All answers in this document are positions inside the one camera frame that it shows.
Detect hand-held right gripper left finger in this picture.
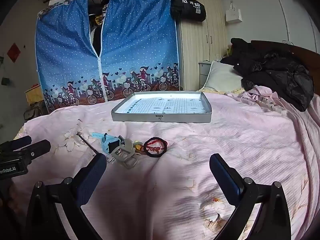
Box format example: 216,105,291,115
25,152,108,240

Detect blue dotted fabric wardrobe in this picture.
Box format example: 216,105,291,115
35,0,181,113

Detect black tote bag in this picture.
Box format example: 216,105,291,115
170,0,207,22

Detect red cord bracelet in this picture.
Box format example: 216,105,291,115
146,140,170,154

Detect dark hanging clothes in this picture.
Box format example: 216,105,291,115
87,0,111,55

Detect white paper bag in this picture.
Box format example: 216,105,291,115
226,1,243,22

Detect light wooden wardrobe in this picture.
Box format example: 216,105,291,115
171,0,228,92

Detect black jacket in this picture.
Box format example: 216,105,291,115
220,38,315,112

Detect pink floral bedsheet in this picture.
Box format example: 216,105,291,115
15,85,320,240

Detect red wall decoration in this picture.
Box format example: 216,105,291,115
7,43,21,63

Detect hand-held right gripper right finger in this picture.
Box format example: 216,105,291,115
209,154,292,240

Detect beige hair clip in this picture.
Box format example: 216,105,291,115
121,139,140,169

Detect black pen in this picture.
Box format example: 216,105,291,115
76,133,101,154

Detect white pillow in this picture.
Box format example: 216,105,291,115
204,60,245,93

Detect yellow box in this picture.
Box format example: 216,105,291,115
25,85,42,105

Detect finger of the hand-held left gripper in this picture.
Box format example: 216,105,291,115
20,139,51,166
12,135,32,147

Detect silver hair clip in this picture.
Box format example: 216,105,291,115
111,146,125,163

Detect silver shallow box tray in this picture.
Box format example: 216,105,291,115
111,91,212,123

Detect grey nightstand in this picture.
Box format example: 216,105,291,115
199,60,213,90

